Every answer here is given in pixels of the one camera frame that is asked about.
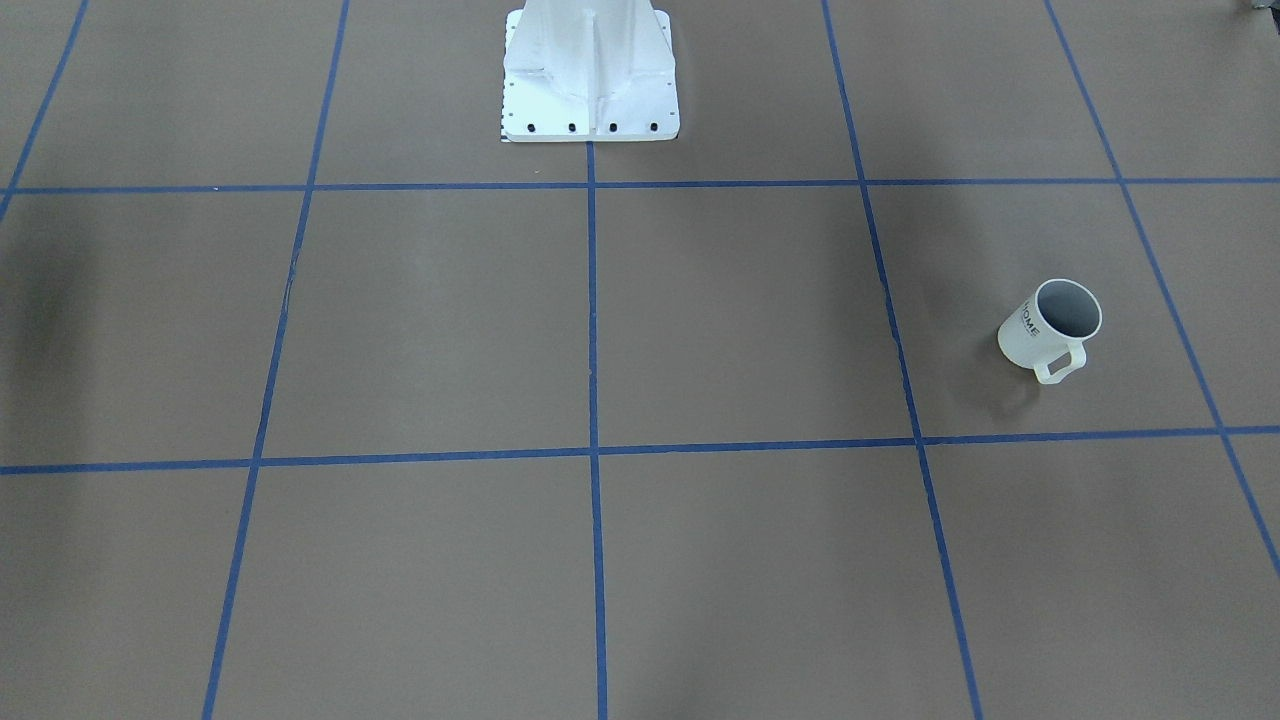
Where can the white ribbed HOME mug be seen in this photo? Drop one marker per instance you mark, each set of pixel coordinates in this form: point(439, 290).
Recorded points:
point(1046, 334)

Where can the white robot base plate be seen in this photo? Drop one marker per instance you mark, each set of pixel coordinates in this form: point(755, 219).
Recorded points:
point(589, 71)

